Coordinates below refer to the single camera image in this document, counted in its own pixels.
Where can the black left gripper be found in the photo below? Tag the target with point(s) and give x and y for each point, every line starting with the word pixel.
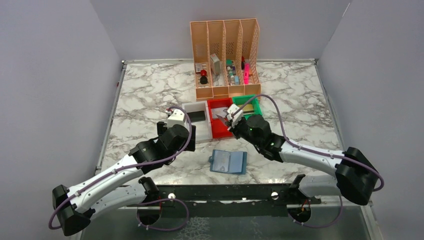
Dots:
pixel 162 128

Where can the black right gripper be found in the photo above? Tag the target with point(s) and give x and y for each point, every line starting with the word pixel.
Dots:
pixel 234 128

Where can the gold VIP card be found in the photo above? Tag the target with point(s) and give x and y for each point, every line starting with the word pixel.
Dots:
pixel 248 109

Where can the blue leather card holder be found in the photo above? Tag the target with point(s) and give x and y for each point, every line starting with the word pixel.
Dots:
pixel 228 162

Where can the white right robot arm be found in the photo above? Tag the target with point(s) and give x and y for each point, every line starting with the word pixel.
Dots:
pixel 354 175

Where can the black card in white bin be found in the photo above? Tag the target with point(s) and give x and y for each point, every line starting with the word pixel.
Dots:
pixel 197 116

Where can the white card in red bin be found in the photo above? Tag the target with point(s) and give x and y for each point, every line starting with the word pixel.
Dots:
pixel 219 112

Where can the green plastic bin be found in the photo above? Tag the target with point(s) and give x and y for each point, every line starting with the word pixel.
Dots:
pixel 241 100

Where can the translucent white plastic bin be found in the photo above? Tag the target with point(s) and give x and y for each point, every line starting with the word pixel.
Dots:
pixel 203 128

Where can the red plastic bin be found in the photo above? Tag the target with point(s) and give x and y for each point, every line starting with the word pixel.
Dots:
pixel 218 128

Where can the small bottles in organizer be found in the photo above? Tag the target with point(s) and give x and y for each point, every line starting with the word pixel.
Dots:
pixel 231 72

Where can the pink highlighter marker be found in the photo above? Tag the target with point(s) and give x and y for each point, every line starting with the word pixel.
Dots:
pixel 246 73

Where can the red black stamp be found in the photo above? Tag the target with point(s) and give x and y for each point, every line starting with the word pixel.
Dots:
pixel 203 77

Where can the white box in organizer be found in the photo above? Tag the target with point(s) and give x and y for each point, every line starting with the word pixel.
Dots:
pixel 215 64

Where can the orange file organizer rack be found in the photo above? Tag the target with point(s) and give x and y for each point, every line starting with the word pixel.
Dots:
pixel 234 39

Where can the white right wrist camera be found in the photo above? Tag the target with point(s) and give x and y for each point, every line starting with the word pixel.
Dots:
pixel 233 115

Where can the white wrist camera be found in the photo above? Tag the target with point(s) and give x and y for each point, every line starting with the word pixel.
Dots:
pixel 177 117
pixel 233 115

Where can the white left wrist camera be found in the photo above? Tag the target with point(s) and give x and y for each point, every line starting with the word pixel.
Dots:
pixel 177 117

